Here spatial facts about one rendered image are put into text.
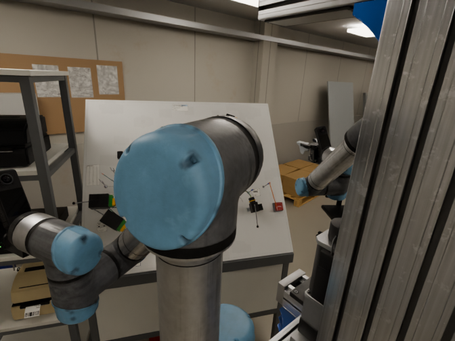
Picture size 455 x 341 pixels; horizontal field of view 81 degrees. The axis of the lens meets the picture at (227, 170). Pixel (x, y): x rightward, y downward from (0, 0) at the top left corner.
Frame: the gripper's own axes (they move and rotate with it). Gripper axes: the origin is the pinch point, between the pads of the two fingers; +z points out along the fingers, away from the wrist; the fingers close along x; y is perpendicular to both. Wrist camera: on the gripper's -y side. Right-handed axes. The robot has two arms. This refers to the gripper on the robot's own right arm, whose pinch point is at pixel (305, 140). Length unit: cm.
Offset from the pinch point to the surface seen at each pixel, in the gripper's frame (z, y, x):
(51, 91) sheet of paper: 187, -31, -171
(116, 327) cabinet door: 7, 95, -112
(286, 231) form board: 14, 61, -5
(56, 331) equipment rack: 33, 114, -158
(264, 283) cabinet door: 9, 93, -22
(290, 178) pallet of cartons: 240, 133, 106
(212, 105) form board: 63, -14, -34
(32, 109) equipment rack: 1, -28, -114
